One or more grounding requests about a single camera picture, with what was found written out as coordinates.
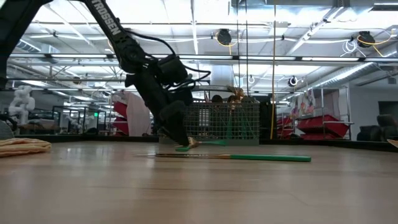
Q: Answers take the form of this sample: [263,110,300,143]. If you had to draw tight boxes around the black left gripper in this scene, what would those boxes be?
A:
[124,69,195,147]

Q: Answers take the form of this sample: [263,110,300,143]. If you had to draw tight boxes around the grey mesh cutlery basket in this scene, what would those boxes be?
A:
[159,85,261,146]

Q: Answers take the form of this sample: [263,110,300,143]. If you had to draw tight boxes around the pale pink draped cloth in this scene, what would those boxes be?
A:
[123,90,152,137]

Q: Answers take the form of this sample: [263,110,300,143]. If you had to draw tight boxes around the white round column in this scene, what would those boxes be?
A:
[210,63,234,94]

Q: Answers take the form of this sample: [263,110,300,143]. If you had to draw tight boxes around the black cabinet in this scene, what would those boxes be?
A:
[259,100,276,140]

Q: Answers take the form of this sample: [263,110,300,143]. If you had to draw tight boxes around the colourful poster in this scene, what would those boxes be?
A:
[290,89,315,118]

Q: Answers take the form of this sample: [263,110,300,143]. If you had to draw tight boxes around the white humanoid robot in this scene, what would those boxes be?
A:
[7,85,37,125]

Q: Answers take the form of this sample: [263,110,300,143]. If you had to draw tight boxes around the large red storage bin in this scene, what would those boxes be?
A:
[297,114,349,138]

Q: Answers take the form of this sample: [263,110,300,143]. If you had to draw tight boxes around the dark grey mat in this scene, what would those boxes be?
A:
[0,120,16,141]

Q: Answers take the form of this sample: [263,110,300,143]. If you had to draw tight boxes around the metal shelf rack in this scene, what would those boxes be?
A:
[279,85,355,141]

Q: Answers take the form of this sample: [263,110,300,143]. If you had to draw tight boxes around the black chairs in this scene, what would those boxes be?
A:
[356,114,398,142]

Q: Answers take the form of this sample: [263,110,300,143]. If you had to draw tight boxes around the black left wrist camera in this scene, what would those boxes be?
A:
[157,55,190,86]

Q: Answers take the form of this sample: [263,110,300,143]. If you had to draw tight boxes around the black metal table frame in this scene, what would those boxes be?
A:
[14,133,398,153]

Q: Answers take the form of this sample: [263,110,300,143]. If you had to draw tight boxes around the black hanging cable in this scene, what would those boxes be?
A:
[245,0,249,90]
[236,0,241,90]

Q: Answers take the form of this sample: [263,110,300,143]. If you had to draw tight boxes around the silver air duct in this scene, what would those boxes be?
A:
[306,61,398,91]

